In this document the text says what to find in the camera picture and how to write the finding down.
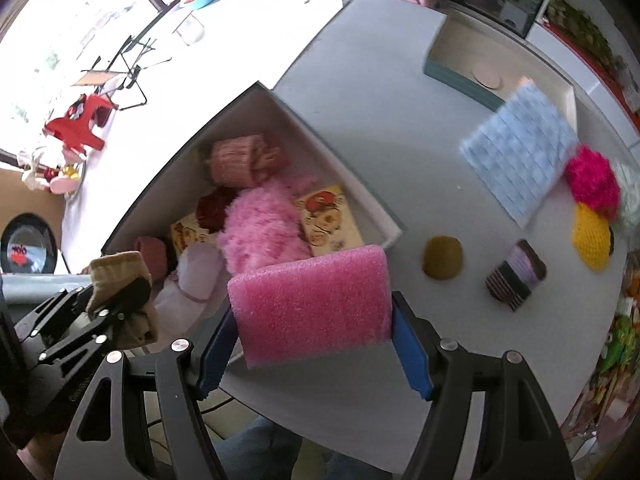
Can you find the red fabric rose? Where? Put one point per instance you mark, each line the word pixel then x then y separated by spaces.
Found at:
pixel 211 209

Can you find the mustard yellow round pad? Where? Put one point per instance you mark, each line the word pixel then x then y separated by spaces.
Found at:
pixel 442 258

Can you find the round pink coaster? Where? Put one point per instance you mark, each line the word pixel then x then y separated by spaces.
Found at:
pixel 486 76

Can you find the pink foam sponge block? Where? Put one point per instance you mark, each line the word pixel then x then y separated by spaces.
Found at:
pixel 307 308

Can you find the yellow cartoon tissue pack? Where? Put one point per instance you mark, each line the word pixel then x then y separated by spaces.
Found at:
pixel 186 231

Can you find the person's jeans leg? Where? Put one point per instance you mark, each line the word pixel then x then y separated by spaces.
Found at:
pixel 265 450

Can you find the purple striped knitted sock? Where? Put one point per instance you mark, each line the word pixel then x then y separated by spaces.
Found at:
pixel 513 281

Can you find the white fluffy scrunchie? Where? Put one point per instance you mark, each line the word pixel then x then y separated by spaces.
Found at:
pixel 628 215

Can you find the black folding rack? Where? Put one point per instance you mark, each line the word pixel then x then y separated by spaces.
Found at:
pixel 118 80

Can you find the pink black knitted sock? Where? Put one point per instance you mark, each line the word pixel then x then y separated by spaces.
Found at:
pixel 158 255

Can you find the magenta fuzzy pompom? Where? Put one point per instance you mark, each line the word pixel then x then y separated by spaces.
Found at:
pixel 593 183

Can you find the red plastic chair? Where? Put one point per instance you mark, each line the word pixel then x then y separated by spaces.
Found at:
pixel 74 129

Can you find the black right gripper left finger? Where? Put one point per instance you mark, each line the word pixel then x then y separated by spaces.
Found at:
pixel 213 342

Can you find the light blue textured cloth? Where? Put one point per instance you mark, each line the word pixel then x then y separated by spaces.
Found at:
pixel 521 151

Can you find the person's left hand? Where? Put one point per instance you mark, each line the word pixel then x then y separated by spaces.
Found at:
pixel 40 456

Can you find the dark green storage box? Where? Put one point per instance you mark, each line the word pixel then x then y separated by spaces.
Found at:
pixel 175 191

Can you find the white soft pad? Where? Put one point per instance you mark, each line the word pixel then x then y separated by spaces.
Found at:
pixel 187 291

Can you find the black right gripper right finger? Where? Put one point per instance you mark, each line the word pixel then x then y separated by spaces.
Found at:
pixel 413 340

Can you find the yellow printed tissue pack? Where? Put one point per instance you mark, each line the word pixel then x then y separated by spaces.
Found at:
pixel 327 220

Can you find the light teal cardboard box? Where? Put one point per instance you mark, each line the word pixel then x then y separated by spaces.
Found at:
pixel 463 41

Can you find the fluffy pink plush fabric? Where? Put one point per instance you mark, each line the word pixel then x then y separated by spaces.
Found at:
pixel 263 226

